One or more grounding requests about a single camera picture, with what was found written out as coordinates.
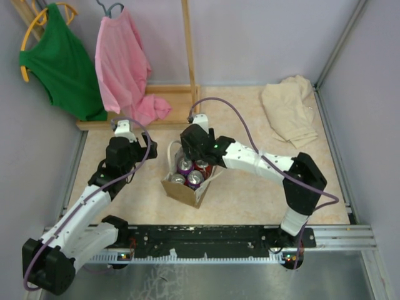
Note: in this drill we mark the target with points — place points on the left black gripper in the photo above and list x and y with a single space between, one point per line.
142 150

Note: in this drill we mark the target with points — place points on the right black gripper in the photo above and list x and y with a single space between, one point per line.
187 152

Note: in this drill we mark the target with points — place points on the purple Fanta can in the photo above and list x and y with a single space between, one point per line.
184 166

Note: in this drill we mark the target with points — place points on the red Coca-Cola can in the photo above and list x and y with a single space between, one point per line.
204 168

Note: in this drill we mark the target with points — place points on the brown canvas bag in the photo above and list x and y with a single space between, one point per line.
179 192

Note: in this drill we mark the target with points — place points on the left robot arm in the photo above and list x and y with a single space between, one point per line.
52 261

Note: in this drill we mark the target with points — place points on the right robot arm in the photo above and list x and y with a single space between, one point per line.
301 179

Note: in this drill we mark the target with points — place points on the front left silver-top can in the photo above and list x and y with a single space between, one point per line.
178 179

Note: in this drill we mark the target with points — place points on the front purple soda can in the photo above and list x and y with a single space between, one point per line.
194 179

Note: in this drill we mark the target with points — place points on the wooden clothes rack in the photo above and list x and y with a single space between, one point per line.
180 97

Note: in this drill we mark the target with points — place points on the pink t-shirt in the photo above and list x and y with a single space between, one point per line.
122 71

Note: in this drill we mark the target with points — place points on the beige folded cloth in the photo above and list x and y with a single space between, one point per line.
288 116

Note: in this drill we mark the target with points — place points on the green tank top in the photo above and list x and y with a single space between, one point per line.
63 66

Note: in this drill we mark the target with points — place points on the grey clothes hanger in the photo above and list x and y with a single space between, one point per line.
108 10

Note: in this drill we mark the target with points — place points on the yellow clothes hanger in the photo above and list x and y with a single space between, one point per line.
41 19

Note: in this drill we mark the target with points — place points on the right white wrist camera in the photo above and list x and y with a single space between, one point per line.
201 120

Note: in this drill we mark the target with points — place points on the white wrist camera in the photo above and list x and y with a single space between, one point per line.
124 128
201 120

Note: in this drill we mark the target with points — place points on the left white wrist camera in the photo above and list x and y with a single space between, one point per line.
124 128

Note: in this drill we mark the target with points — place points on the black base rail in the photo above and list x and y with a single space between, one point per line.
214 242

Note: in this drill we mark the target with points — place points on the aluminium frame rail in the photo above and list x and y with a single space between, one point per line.
327 238

